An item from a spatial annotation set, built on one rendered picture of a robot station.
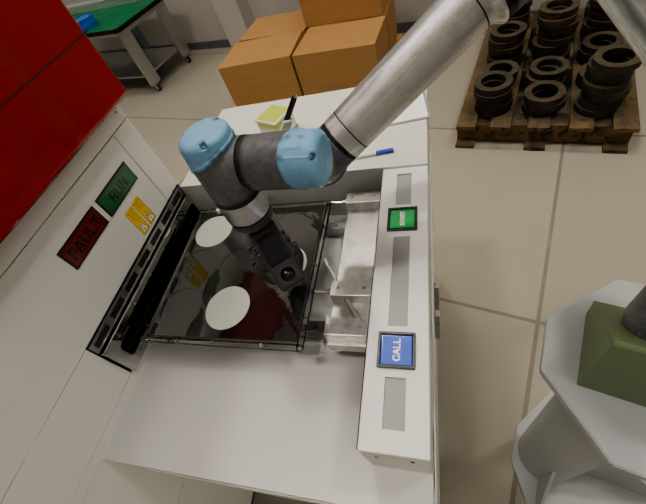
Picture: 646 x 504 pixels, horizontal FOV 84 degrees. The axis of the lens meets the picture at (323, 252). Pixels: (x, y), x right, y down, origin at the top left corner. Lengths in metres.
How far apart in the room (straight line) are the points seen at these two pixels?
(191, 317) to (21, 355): 0.28
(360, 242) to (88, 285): 0.55
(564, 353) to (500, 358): 0.87
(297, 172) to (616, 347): 0.45
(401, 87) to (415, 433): 0.46
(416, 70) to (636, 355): 0.46
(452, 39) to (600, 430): 0.60
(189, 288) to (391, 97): 0.58
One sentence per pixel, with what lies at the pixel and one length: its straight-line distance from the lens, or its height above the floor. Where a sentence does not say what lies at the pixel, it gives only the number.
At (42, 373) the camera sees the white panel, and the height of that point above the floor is 1.03.
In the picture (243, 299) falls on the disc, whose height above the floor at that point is 0.90.
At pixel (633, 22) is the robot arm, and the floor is 1.30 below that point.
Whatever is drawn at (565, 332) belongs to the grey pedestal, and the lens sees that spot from 0.77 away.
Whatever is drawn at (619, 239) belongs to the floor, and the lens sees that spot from 2.02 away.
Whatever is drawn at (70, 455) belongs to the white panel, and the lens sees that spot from 0.88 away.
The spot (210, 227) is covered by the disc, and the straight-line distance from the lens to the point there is 0.96.
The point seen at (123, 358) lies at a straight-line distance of 0.89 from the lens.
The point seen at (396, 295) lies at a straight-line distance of 0.62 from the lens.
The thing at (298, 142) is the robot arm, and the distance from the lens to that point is 0.45.
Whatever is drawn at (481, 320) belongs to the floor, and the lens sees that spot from 1.67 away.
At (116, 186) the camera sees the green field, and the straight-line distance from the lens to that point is 0.88.
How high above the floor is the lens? 1.49
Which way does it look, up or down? 50 degrees down
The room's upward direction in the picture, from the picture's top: 24 degrees counter-clockwise
